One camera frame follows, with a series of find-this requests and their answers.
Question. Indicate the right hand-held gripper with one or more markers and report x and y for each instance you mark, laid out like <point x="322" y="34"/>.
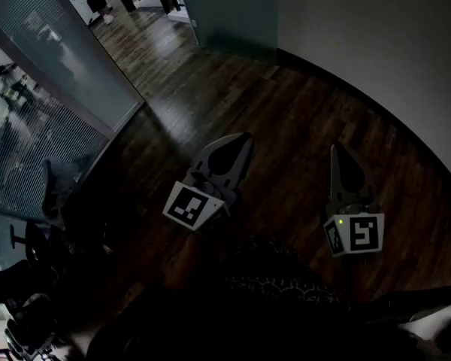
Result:
<point x="361" y="235"/>

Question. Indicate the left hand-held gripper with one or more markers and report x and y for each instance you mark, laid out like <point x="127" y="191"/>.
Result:
<point x="189" y="207"/>

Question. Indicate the person's left forearm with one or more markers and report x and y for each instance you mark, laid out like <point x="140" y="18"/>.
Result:
<point x="191" y="254"/>

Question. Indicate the person's right forearm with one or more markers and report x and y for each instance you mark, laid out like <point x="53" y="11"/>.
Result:
<point x="351" y="273"/>

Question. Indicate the person's dark patterned clothing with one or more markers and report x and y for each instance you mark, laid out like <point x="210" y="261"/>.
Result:
<point x="278" y="292"/>

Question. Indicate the grey fabric office chair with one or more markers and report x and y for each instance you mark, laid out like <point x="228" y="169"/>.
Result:
<point x="58" y="186"/>

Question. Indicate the glass partition with blinds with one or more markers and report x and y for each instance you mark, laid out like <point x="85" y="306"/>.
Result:
<point x="37" y="100"/>

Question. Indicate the black office chair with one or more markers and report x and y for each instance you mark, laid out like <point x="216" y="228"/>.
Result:
<point x="26" y="288"/>

